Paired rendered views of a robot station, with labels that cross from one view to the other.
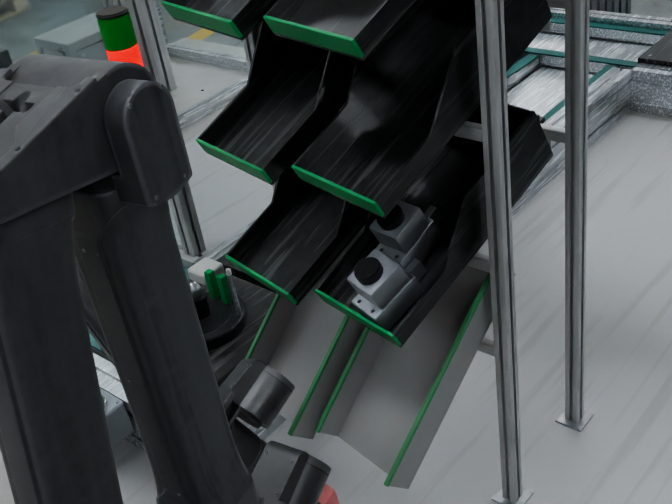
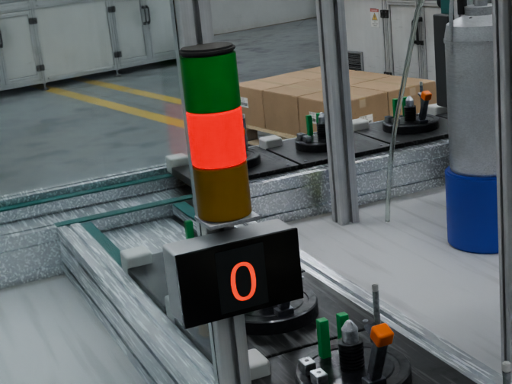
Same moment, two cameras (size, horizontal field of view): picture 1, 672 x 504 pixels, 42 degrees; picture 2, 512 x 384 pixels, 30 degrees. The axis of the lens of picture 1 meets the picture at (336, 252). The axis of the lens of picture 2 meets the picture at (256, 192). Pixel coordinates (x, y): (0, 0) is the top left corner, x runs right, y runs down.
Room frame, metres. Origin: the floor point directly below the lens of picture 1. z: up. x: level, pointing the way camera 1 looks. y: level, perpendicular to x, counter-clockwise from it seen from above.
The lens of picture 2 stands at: (0.99, 1.04, 1.52)
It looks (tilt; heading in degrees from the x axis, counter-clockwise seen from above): 16 degrees down; 293
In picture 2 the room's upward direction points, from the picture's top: 6 degrees counter-clockwise
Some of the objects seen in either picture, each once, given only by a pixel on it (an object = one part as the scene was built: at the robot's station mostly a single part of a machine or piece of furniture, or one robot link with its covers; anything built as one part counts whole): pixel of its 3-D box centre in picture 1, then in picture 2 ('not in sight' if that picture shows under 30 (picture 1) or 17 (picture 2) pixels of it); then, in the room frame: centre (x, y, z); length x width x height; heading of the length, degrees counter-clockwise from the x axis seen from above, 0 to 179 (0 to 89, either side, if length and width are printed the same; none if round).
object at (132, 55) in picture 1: (125, 61); (216, 135); (1.35, 0.27, 1.33); 0.05 x 0.05 x 0.05
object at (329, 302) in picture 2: not in sight; (267, 286); (1.48, -0.13, 1.01); 0.24 x 0.24 x 0.13; 45
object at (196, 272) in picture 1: (207, 275); not in sight; (1.27, 0.22, 0.97); 0.05 x 0.05 x 0.04; 45
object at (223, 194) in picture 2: not in sight; (222, 188); (1.35, 0.27, 1.28); 0.05 x 0.05 x 0.05
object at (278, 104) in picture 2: not in sight; (331, 113); (2.90, -4.90, 0.20); 1.20 x 0.80 x 0.41; 144
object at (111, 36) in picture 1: (117, 30); (210, 81); (1.35, 0.27, 1.38); 0.05 x 0.05 x 0.05
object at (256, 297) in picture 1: (205, 328); not in sight; (1.13, 0.22, 0.96); 0.24 x 0.24 x 0.02; 45
